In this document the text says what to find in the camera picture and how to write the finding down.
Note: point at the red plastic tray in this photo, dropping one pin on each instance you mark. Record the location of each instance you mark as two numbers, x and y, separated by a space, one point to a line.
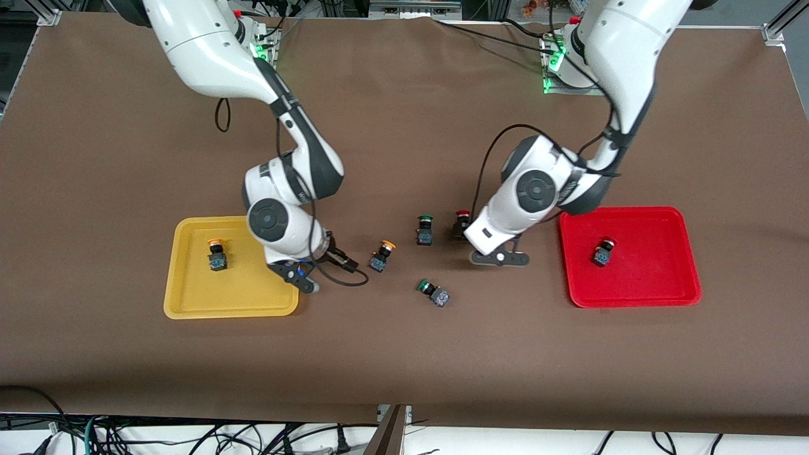
644 272

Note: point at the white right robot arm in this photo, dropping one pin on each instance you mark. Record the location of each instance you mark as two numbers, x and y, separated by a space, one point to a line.
202 44

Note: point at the aluminium frame profile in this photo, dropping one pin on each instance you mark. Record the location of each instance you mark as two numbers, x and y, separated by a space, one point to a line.
777 28
50 17

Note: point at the green push button switch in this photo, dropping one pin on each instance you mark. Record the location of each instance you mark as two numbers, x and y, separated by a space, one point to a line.
425 232
436 295

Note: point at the yellow plastic tray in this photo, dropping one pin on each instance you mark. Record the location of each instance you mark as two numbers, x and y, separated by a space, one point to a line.
202 291

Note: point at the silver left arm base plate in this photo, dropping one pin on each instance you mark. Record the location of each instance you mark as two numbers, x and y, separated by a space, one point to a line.
553 60

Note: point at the grey metal box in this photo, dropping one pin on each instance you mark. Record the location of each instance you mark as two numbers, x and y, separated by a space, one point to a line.
414 7

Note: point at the brown table cover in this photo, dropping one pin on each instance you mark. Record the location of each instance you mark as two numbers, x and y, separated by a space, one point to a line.
404 354

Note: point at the dark metal table post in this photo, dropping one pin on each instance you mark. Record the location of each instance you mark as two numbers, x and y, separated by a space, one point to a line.
387 436

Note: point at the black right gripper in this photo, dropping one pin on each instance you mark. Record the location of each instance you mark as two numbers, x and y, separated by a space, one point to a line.
334 254

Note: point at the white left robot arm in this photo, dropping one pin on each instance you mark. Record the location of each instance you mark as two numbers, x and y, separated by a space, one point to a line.
632 44

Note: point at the red push button switch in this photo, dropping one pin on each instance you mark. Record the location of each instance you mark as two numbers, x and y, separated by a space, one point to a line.
463 213
603 254

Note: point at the yellow push button switch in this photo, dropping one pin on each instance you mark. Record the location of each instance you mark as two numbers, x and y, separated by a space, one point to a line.
380 258
217 258

